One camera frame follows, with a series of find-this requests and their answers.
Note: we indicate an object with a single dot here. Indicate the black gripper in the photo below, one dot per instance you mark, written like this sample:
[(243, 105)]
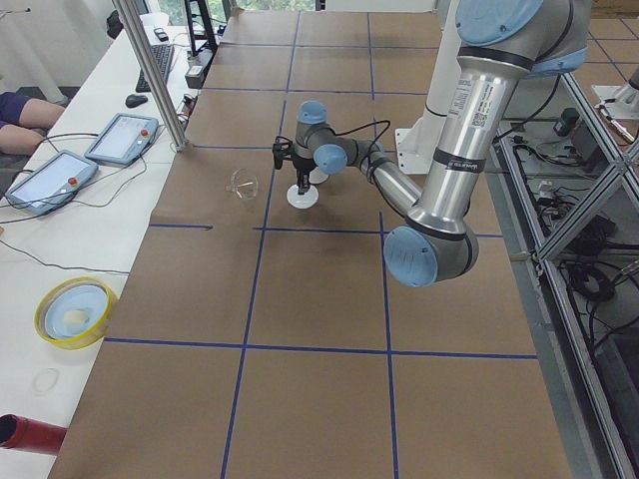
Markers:
[(302, 164)]

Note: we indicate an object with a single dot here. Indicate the white ceramic lid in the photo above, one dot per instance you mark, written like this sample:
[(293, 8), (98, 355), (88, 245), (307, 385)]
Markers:
[(302, 201)]

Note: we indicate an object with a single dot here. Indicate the clear plastic funnel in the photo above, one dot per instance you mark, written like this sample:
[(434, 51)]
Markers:
[(243, 184)]

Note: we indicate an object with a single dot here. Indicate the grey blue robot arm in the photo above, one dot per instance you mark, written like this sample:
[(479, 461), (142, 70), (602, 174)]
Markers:
[(501, 43)]

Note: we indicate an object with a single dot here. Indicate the white enamel mug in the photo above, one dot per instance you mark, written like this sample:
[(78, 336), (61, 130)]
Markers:
[(317, 176)]

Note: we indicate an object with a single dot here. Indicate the far teach pendant tablet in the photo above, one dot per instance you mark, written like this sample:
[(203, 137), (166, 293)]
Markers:
[(123, 140)]

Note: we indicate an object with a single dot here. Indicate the teach pendant tablet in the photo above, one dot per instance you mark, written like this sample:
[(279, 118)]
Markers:
[(53, 184), (123, 140)]

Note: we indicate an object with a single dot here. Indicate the black computer mouse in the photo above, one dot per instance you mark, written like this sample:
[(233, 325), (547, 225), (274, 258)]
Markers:
[(133, 101)]

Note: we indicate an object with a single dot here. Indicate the near teach pendant tablet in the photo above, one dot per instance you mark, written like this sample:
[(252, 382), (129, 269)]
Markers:
[(53, 184)]

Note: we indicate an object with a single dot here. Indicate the yellow tape roll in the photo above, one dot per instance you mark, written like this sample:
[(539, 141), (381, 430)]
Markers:
[(75, 313)]

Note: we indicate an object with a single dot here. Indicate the seated person leg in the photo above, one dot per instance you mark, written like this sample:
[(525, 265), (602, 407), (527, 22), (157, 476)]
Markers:
[(21, 116)]

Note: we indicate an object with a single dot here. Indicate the red cylinder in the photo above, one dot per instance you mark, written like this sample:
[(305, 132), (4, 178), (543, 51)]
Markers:
[(30, 435)]

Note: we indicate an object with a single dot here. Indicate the aluminium frame post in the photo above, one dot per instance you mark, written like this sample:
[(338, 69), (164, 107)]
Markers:
[(142, 48)]

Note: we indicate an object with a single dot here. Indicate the aluminium side frame rack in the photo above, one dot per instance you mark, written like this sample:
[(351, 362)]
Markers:
[(566, 185)]

